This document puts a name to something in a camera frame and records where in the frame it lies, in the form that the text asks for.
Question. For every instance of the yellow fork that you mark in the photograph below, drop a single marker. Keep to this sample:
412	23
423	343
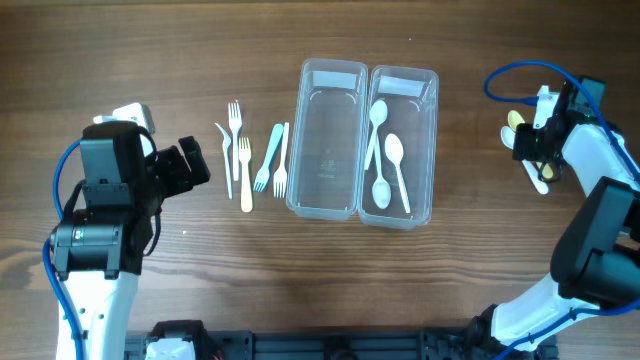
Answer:
246	189

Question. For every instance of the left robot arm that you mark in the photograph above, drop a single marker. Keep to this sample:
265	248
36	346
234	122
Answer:
110	223

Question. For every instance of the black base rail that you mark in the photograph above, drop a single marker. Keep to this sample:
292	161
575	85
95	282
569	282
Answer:
188	340

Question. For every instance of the bent white fork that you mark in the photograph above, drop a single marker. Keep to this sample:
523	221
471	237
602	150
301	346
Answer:
226	144

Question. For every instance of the clear plastic container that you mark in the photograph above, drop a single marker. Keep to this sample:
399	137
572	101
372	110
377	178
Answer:
411	95
328	139

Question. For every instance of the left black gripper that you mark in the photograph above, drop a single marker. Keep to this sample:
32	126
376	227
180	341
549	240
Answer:
176	167

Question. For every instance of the right clear plastic container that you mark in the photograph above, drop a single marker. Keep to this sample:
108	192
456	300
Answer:
411	95

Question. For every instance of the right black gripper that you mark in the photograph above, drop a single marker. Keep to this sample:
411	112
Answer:
535	144

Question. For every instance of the light blue fork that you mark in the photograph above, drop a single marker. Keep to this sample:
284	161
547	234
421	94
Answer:
263	174

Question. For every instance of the white spoon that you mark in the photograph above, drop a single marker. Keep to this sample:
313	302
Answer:
377	115
381	191
395	152
508	137

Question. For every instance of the cream white fork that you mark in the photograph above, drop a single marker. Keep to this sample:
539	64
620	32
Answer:
280	176

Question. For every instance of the tall white fork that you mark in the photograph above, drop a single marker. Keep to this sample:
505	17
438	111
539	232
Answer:
235	125

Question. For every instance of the yellow-green spoon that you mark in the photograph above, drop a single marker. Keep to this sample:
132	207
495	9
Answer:
514	119

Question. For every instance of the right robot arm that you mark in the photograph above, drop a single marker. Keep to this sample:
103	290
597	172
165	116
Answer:
591	275

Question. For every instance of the left clear plastic container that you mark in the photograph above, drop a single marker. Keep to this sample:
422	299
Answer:
328	139

